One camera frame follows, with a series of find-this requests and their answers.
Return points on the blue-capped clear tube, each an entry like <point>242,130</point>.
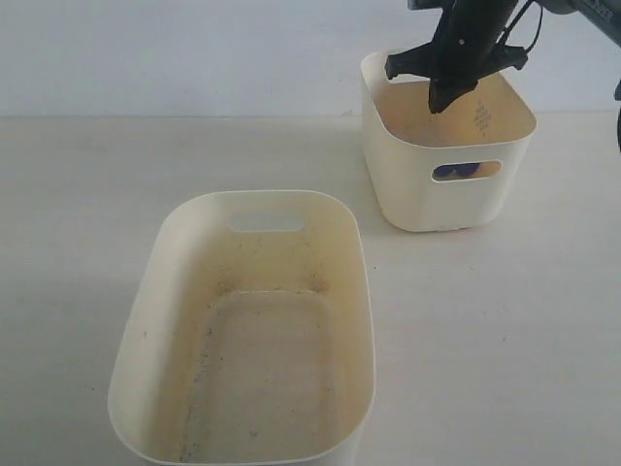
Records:
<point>443,171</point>

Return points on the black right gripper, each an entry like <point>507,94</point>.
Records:
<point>469,43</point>

